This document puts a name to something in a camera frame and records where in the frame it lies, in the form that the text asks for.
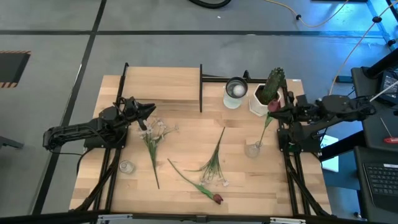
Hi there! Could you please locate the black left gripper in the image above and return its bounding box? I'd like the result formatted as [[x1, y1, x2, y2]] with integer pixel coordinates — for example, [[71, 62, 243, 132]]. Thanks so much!
[[119, 96, 156, 131]]

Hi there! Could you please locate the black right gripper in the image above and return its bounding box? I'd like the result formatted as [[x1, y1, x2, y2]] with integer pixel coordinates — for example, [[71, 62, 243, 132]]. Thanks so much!
[[269, 105, 313, 124]]

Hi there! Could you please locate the pink tulip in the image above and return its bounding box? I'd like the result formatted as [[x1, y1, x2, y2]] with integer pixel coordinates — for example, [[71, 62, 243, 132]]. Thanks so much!
[[256, 99, 281, 149]]

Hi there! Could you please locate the white flower bunch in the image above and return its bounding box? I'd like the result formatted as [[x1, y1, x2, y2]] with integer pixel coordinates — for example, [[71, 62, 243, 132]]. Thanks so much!
[[185, 126, 230, 187], [138, 117, 180, 190]]

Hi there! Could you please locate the clear glass vase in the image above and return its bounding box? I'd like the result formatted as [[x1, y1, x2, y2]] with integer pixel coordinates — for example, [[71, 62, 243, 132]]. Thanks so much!
[[119, 159, 135, 175], [244, 140, 261, 159]]

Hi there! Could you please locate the dark red tulip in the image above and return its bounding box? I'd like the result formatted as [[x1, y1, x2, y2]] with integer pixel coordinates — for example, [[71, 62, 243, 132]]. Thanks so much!
[[167, 158, 224, 205]]

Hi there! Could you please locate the white tumbler cup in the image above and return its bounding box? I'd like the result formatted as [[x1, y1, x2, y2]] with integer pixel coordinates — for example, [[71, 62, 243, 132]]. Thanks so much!
[[223, 77, 249, 110]]

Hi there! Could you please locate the white paper box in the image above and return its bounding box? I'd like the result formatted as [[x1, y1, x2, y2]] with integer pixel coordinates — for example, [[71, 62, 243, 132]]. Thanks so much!
[[320, 134, 340, 173]]

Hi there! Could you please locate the black desk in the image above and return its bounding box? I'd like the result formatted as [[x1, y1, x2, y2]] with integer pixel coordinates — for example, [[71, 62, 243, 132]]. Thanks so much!
[[351, 46, 398, 153]]

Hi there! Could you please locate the black tablet device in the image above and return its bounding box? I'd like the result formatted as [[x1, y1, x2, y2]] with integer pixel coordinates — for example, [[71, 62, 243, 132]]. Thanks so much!
[[376, 70, 398, 106]]

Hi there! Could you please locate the black laptop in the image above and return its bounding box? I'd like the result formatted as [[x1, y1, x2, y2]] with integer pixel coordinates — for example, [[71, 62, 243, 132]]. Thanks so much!
[[354, 146, 398, 223]]

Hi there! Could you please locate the grey chair leg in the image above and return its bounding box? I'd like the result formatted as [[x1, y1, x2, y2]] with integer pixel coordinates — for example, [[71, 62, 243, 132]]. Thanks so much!
[[0, 136, 24, 150]]

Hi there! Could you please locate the black hazard-striped floor mat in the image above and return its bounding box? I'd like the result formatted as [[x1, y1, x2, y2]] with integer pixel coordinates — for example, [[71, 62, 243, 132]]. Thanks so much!
[[0, 50, 32, 89]]

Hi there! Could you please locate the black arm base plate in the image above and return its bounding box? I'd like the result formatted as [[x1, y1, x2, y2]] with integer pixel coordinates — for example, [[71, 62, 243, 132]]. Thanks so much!
[[83, 124, 128, 149], [277, 128, 322, 153]]

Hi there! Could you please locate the black aluminium frame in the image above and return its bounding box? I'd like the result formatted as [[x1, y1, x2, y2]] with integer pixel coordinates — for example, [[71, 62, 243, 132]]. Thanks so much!
[[74, 63, 130, 213], [276, 79, 332, 217]]

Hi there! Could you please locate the black aluminium rail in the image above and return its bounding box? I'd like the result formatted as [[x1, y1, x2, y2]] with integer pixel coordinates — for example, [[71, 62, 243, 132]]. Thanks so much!
[[201, 70, 268, 84]]

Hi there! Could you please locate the yellow cable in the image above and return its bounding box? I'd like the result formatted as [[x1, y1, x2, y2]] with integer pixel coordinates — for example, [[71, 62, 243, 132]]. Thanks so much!
[[264, 0, 351, 28]]

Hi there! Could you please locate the beige cable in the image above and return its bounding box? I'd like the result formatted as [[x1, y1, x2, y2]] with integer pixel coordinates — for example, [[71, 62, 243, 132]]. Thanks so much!
[[328, 0, 398, 96]]

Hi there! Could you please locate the white cable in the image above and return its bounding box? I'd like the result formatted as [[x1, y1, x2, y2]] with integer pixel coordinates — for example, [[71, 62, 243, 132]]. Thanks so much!
[[369, 81, 398, 103]]

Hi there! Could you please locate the red-handled screwdriver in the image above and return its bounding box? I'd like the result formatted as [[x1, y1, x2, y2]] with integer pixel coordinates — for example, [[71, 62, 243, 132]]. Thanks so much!
[[379, 117, 398, 144]]

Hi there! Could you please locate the black edge rail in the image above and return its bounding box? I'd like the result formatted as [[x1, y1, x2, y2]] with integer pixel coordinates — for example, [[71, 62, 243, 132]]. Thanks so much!
[[0, 210, 398, 224]]

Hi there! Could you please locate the black hose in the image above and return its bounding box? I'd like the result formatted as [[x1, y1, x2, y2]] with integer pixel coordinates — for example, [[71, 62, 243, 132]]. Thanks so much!
[[188, 0, 233, 9]]

